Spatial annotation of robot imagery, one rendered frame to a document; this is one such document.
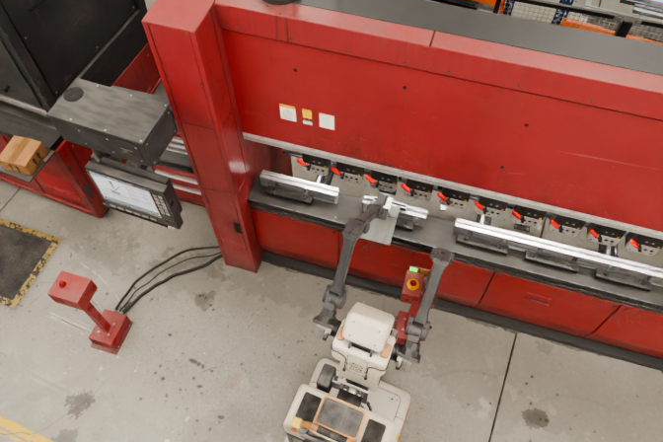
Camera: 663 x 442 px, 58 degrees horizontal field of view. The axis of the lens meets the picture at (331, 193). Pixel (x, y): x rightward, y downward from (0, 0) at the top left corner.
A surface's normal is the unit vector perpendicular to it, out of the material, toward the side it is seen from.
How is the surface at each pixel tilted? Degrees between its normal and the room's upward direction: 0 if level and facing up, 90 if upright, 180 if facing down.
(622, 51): 0
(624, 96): 90
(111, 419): 0
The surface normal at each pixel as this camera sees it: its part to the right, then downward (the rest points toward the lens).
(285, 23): -0.30, 0.80
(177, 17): 0.00, -0.55
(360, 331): -0.29, 0.20
